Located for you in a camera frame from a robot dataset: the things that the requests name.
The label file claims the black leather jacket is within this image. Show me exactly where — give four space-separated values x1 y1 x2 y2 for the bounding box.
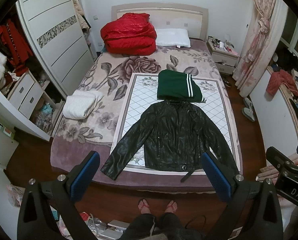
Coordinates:
100 99 240 183

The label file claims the white drawer unit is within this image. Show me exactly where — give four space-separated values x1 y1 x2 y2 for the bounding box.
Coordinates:
8 72 43 119

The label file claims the white bedside nightstand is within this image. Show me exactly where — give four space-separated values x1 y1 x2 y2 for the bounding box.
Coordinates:
206 36 239 75

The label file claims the person foot sandal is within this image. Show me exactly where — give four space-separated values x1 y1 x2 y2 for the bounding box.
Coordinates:
138 199 151 214
165 200 178 213

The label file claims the white pillow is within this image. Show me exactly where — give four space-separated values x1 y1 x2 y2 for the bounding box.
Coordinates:
155 28 191 48

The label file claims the white floral quilted mat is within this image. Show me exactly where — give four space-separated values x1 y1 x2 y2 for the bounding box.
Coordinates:
109 72 242 176

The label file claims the grey white slipper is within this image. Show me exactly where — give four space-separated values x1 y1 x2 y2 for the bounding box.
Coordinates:
243 98 253 109
242 107 256 122

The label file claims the bed with floral blanket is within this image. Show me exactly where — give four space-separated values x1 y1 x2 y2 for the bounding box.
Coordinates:
50 39 242 192

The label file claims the green striped folded garment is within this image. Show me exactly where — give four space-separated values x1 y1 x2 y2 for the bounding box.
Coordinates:
157 69 205 102

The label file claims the person left foot sandal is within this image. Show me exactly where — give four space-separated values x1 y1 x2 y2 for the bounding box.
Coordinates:
138 199 151 214

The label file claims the white sliding wardrobe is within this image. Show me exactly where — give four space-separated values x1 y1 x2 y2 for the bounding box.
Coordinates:
16 0 94 97

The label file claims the beige bed headboard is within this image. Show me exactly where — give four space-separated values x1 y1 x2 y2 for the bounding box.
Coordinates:
111 2 209 41

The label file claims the white folded knit sweater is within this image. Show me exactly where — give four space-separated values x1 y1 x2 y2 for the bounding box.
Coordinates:
63 90 103 120

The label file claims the right grey white slipper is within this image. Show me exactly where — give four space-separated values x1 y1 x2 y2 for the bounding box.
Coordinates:
243 98 253 109

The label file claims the dark sneaker on floor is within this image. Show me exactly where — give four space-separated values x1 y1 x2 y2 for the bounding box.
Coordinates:
222 77 232 88

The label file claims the left grey white slipper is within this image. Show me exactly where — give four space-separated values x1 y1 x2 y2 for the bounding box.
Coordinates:
242 107 256 122

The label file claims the pink floral curtain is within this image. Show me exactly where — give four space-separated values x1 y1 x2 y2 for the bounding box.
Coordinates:
233 0 288 98

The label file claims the red pink padded jacket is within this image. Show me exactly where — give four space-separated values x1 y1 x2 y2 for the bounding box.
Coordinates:
266 69 298 96

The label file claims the person right foot sandal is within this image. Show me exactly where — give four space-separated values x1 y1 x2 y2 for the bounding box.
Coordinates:
165 200 178 213

